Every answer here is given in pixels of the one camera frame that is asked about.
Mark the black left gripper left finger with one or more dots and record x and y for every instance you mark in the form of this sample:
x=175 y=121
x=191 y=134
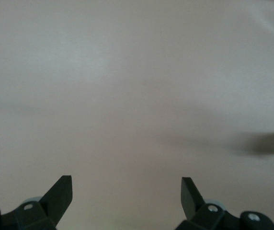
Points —
x=43 y=213

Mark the brown table mat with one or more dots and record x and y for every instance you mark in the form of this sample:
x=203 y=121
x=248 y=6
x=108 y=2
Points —
x=137 y=83

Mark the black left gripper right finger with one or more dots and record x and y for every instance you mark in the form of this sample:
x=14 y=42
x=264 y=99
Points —
x=199 y=216

